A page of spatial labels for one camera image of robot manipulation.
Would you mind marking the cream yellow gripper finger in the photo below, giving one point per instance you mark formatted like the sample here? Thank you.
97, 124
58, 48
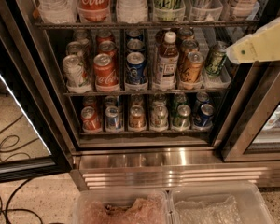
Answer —
262, 46

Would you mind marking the tall green can top shelf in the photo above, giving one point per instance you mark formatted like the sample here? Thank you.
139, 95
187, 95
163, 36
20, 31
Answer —
167, 10

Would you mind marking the green can middle shelf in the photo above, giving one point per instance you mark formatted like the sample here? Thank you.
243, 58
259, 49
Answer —
216, 58

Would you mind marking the orange can second row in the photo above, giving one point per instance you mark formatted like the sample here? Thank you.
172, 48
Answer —
187, 46

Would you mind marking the orange can front middle shelf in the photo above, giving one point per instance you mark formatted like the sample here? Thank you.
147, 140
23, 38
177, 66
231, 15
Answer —
192, 67

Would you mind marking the orange can shelf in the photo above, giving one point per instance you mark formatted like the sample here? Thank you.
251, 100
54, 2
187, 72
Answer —
192, 67
137, 119

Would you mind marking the right glass fridge door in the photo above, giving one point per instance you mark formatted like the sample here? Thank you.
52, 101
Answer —
256, 135

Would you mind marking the green can bottom shelf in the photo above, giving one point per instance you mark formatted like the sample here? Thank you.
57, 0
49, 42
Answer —
181, 118

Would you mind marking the blue can second row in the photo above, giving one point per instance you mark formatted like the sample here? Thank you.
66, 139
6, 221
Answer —
135, 45

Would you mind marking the blue Pepsi can front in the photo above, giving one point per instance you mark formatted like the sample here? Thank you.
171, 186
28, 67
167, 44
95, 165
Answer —
136, 64

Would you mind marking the orange can bottom shelf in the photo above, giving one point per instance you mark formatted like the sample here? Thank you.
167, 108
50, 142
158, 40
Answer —
137, 119

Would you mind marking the red can second row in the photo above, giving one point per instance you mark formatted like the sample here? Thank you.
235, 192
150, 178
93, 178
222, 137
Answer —
108, 47

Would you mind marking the red Coca-Cola can front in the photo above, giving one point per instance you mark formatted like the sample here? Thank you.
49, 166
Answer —
106, 78

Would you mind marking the blue white can bottom shelf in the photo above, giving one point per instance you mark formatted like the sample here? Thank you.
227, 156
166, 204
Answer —
112, 119

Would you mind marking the white can front middle shelf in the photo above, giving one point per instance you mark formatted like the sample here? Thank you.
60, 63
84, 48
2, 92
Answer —
76, 73

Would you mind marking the red can bottom shelf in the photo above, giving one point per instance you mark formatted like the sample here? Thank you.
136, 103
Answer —
90, 120

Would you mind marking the white can second row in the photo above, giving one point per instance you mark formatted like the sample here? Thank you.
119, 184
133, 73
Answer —
74, 48

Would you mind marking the steel fridge base grille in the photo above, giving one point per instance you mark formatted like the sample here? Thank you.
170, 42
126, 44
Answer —
167, 169

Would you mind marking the open glass fridge door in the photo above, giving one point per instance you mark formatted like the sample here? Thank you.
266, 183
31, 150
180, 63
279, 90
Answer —
35, 135

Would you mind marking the tea bottle white cap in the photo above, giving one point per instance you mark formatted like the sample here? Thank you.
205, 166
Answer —
167, 60

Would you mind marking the clear water bottle middle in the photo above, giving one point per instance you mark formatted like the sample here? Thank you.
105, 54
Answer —
132, 11

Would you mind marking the clear water bottle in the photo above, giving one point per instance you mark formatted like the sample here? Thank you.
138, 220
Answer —
132, 11
58, 11

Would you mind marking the clear bin with bubble wrap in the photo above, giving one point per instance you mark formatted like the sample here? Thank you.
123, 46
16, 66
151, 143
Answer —
219, 203

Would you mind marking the red Coca-Cola bottle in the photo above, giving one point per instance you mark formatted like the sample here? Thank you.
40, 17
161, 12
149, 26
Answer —
94, 10

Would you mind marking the clear water bottle left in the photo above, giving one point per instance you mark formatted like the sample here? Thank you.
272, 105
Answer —
58, 11

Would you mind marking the clear bin with brown contents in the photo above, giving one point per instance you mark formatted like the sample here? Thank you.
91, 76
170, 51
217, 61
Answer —
122, 206

